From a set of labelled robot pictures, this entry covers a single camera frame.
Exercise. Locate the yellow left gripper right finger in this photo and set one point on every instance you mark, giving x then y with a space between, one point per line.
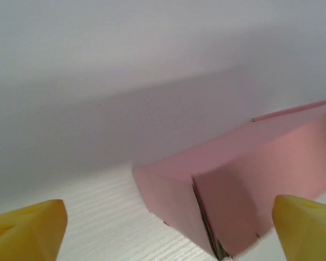
309 233

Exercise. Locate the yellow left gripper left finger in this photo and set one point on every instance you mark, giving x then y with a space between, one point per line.
27 233

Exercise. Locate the pink paper box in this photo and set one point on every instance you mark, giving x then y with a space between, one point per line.
247 168

